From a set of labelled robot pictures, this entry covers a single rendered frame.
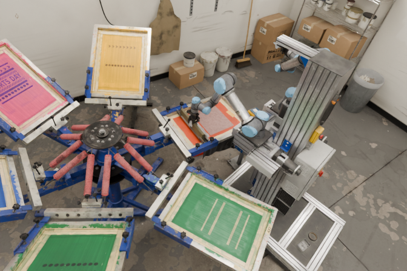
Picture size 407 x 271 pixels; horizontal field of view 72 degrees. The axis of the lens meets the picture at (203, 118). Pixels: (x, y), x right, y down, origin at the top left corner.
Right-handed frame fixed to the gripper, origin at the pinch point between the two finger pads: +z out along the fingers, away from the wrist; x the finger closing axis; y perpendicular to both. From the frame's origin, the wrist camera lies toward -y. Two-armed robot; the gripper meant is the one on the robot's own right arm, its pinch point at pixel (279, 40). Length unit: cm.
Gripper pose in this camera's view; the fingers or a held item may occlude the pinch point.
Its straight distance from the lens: 305.6
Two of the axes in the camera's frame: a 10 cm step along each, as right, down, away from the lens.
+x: 9.4, -2.6, 2.3
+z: -3.5, -6.8, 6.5
